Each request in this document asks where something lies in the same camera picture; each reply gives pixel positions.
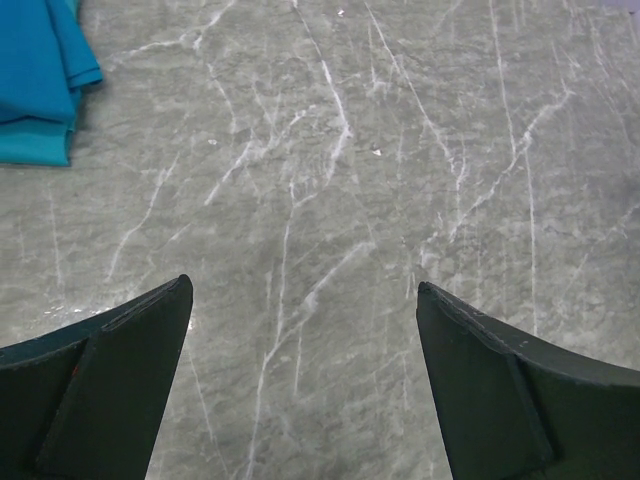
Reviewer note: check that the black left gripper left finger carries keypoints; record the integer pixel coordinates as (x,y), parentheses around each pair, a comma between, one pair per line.
(86,401)

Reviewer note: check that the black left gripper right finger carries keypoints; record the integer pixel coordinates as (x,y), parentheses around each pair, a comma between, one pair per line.
(513,406)

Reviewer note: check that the folded teal t shirt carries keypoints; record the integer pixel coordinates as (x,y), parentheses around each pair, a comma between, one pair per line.
(37,142)

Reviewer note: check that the folded blue t shirt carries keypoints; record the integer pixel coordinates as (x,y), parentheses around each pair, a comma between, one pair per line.
(46,61)

